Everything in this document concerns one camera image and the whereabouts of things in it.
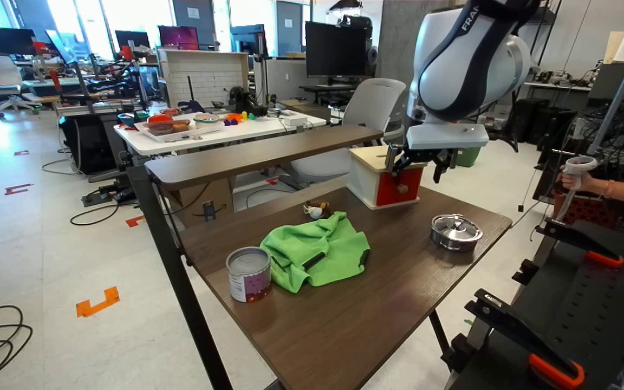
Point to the small toy figure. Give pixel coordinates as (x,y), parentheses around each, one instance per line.
(316,212)

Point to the white purple can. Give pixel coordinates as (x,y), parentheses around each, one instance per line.
(247,275)

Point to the white controller handle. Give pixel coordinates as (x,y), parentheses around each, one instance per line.
(575,167)

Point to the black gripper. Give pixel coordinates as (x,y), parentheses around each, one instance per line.
(442,161)

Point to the silver pot lid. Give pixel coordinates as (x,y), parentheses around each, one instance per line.
(456,232)

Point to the person hand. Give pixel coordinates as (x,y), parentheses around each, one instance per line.
(586,182)

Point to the black monitor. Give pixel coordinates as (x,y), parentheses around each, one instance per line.
(332,51)

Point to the green cloth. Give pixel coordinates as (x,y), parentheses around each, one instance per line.
(315,252)

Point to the white cluttered desk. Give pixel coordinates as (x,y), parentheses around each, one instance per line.
(213,134)

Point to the brown wooden shelf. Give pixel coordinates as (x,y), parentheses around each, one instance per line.
(254,155)

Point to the orange black clamp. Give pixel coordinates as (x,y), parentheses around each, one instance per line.
(593,251)
(548,366)

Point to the black perforated board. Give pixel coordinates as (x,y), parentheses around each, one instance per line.
(572,304)

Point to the white red drawer box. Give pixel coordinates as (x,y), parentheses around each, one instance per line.
(375,186)

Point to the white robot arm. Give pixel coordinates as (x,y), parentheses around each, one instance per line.
(463,61)

